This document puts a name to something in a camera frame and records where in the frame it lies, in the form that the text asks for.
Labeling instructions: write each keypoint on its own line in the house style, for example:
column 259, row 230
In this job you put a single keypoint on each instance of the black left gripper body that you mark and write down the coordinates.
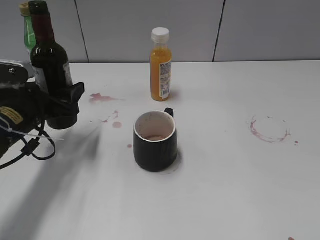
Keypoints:
column 25, row 110

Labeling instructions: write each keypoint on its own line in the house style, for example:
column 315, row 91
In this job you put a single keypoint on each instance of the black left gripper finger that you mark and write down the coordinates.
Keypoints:
column 65, row 102

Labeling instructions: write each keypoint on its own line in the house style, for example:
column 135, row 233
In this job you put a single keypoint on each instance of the dark red wine bottle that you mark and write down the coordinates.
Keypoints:
column 49, row 59

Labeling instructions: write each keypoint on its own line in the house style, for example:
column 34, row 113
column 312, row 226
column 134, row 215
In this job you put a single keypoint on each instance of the black ceramic mug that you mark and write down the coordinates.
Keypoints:
column 155, row 140

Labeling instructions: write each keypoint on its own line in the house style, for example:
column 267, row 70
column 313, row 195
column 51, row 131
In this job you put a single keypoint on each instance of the white zip tie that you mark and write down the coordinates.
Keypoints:
column 6, row 127

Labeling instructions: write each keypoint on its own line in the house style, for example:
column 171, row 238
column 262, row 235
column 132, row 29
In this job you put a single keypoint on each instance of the green plastic soda bottle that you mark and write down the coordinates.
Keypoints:
column 29, row 35

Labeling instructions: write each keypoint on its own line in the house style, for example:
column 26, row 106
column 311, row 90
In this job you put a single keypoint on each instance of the orange juice bottle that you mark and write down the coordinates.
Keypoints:
column 160, row 65

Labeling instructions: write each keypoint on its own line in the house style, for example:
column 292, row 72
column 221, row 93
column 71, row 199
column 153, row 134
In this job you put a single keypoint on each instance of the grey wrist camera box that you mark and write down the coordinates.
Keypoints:
column 15, row 74

